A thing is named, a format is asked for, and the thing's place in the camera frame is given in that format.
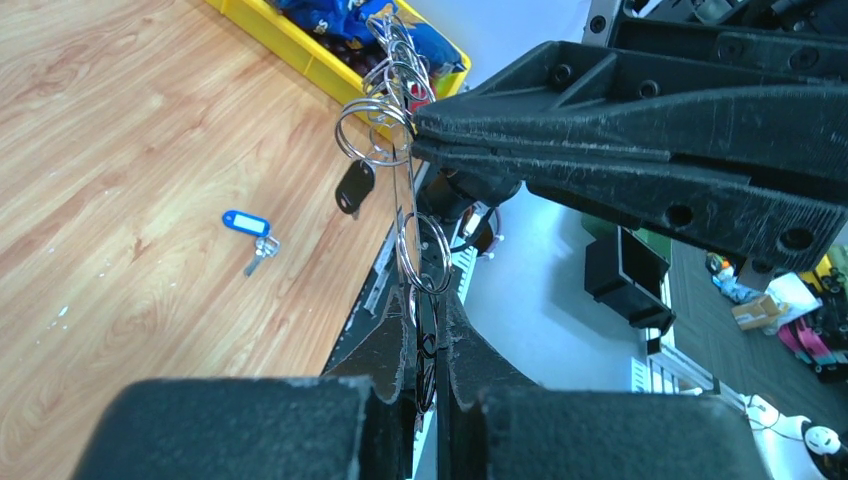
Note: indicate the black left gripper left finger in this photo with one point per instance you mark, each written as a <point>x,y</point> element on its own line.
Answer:
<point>351,423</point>

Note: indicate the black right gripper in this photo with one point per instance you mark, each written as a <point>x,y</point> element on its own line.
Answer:
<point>597,128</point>

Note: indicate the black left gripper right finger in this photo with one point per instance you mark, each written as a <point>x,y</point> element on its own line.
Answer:
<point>493,422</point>

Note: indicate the black key tag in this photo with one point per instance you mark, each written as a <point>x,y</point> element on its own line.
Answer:
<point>354,187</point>

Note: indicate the silver key on blue tag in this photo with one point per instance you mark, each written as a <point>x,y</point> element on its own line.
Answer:
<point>265,247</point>

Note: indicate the blue key tag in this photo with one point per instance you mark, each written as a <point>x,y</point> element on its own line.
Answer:
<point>246,223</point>

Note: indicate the dark grapes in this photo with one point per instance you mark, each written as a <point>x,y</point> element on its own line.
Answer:
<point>361,59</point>

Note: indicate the yellow plastic bin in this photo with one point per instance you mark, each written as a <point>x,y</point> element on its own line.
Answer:
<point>298,49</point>

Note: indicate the blue chips bag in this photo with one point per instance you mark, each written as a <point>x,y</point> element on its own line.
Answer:
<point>360,22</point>

